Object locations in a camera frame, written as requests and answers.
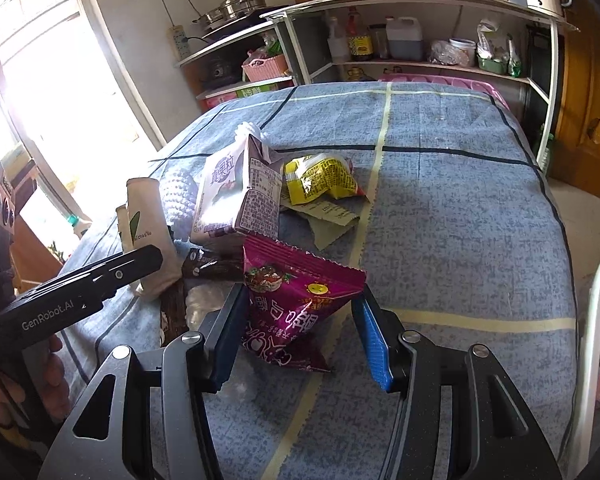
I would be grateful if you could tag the white crumpled tissue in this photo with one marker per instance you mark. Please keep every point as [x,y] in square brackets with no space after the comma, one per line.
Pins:
[252,132]

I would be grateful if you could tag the wooden door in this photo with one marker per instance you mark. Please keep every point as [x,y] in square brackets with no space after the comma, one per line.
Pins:
[590,85]

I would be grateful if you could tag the pink lidded storage box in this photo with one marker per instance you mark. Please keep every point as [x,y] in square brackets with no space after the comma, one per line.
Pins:
[440,85]

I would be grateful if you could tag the beige paper packet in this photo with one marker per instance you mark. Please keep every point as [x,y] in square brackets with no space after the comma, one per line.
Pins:
[147,220]

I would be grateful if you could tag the white trash bin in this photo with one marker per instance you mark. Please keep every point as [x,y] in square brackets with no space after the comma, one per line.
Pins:
[592,335]

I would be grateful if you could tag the magenta snack bag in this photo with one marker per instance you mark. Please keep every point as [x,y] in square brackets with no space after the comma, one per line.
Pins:
[290,300]

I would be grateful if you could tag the small black appliance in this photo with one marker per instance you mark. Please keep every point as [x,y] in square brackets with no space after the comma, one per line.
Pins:
[216,70]

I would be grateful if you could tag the pink cardboard box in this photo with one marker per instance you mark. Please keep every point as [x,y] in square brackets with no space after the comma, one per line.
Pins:
[219,101]

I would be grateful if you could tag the green plastic basket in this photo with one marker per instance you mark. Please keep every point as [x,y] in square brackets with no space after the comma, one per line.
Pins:
[492,66]

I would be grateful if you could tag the olive green wrapper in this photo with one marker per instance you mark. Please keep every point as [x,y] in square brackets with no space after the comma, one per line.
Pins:
[330,225]

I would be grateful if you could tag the white tub blue rim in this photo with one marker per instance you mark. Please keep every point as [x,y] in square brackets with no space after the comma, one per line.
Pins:
[462,52]

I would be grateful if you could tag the long brown wrapper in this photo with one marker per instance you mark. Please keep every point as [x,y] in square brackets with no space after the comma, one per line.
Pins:
[174,310]

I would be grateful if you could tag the white food bag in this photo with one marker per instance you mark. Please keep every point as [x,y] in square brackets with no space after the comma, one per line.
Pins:
[492,40]

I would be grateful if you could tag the white knitted cloth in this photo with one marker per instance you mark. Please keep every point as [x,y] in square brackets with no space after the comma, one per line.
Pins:
[177,195]

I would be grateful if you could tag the crumpled clear plastic bag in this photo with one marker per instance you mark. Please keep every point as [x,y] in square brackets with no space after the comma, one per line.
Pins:
[442,54]

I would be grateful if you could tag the yellow label sauce bottle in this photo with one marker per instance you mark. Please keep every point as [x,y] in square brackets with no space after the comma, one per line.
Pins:
[360,42]

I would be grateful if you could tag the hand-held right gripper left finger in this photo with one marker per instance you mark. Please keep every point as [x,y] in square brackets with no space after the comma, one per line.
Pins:
[227,340]

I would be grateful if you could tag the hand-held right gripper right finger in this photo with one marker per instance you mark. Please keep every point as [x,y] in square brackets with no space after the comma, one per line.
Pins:
[375,350]

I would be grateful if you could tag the pink plastic basket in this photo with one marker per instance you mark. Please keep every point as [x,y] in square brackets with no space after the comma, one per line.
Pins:
[265,67]

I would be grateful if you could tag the dark liquid plastic jug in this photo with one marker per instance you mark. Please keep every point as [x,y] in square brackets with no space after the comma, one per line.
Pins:
[405,40]

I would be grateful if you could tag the dark glass jar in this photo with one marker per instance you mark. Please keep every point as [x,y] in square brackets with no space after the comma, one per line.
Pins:
[378,42]

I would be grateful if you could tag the yellow snack packet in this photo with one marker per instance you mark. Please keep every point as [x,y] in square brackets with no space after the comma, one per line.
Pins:
[315,177]

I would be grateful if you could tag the steel steamer pot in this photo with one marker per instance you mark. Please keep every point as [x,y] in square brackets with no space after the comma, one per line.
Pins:
[235,7]

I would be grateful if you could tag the small white shelf rack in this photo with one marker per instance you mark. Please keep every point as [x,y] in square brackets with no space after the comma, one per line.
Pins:
[220,45]

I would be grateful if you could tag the person's left hand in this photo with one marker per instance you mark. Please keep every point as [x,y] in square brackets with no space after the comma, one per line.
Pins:
[54,380]

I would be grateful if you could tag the purple drink carton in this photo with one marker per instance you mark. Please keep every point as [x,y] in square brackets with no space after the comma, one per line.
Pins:
[240,195]

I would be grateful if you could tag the blue checkered blanket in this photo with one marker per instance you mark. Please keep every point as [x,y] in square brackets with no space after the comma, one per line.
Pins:
[455,235]

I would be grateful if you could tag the green cardboard box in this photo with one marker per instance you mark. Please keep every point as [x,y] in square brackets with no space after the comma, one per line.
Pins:
[262,91]

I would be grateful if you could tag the clear plastic bottle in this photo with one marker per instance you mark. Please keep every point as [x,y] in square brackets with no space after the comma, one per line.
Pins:
[338,42]

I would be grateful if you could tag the black induction cooker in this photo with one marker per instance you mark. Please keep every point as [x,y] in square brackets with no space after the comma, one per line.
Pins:
[235,29]

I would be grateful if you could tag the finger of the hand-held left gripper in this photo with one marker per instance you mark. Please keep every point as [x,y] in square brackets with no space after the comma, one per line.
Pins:
[125,267]

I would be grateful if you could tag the large white shelf rack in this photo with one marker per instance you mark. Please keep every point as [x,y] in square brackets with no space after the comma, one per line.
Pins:
[405,4]

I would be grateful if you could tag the clear plastic wrapper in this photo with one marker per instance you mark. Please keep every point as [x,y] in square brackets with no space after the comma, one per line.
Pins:
[200,305]

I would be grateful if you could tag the white power strip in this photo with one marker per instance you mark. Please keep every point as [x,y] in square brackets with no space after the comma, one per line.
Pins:
[181,45]

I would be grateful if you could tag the green capped plastic bottle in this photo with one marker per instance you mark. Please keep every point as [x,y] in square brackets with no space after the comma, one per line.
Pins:
[79,225]

